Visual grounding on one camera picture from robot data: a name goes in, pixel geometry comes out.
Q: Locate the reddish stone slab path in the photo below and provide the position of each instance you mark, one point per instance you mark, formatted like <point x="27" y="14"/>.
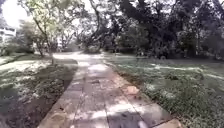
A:
<point x="96" y="96"/>

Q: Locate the row of trees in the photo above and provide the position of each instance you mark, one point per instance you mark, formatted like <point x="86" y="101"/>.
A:
<point x="150" y="26"/>

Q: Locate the grass with fallen leaves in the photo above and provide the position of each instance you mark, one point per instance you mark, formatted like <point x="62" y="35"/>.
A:
<point x="173" y="86"/>

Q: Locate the robot's own part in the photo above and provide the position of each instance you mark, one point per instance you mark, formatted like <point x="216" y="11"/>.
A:
<point x="142" y="124"/>

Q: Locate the bare earth and grass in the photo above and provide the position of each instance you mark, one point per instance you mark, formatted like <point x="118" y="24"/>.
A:
<point x="30" y="86"/>

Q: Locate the white building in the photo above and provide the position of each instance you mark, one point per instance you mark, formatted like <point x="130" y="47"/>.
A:
<point x="6" y="33"/>

